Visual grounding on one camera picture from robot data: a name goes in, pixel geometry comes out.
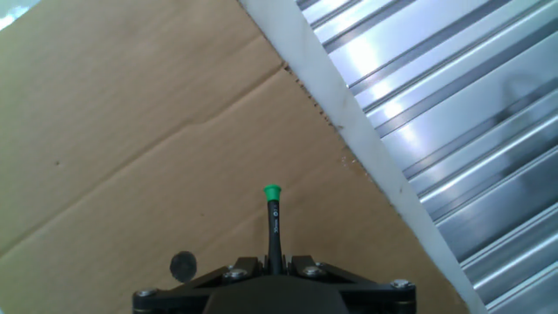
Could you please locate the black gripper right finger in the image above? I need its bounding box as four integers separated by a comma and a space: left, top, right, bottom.
283, 255, 418, 314

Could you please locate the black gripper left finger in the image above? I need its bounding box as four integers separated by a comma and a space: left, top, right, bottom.
133, 256, 268, 314

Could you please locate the black screwdriver green cap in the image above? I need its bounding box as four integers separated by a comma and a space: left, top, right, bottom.
262, 183, 284, 276

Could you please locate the black round dot mark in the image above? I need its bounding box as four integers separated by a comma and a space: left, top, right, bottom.
169, 250, 199, 283

